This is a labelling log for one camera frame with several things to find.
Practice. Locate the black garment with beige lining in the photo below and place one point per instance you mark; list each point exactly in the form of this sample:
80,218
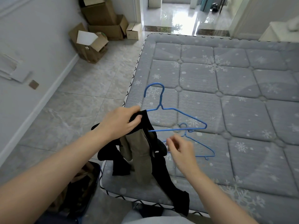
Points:
140,156

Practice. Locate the person's right thumb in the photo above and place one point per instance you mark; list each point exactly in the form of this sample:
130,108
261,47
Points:
171,146

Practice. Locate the grey snowflake quilted mattress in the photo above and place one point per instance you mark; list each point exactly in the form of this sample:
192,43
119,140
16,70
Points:
233,109

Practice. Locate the white flat boards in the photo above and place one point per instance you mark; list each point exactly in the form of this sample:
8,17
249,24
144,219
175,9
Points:
14,69

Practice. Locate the person's right hand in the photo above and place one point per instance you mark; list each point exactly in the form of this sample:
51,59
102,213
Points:
184,156

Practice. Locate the black shoes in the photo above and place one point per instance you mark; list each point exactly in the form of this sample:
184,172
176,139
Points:
214,7

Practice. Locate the person's left hand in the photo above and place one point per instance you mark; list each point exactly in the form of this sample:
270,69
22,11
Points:
116,123

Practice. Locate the small brown square tile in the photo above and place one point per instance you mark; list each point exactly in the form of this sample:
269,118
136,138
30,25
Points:
33,84

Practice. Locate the dark open bag of clothes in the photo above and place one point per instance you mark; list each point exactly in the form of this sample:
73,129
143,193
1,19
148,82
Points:
79,191

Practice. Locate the small pale cardboard box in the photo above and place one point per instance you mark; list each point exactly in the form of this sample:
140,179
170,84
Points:
133,31

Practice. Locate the teal box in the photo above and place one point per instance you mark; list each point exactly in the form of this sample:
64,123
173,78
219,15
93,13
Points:
206,4

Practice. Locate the white bedside cabinet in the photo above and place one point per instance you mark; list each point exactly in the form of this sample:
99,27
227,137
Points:
278,32

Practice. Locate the tall closed cardboard box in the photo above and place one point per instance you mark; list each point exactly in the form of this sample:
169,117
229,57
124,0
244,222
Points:
99,11

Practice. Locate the tilted open cardboard box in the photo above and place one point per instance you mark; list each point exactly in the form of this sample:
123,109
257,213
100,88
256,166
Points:
90,52

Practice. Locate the person's grey shorts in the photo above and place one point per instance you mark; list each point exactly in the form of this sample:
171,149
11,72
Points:
154,218

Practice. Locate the wide open cardboard box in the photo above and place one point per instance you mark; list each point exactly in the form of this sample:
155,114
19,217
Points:
109,30

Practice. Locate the person's right forearm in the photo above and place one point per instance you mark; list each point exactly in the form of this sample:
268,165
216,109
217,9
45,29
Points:
217,200

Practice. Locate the white sheet of card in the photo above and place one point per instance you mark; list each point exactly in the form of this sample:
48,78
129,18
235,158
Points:
86,38

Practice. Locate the person's left thumb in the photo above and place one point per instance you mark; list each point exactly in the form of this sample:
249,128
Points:
136,120

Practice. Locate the person's left forearm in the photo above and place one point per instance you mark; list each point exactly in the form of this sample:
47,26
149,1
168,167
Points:
49,174

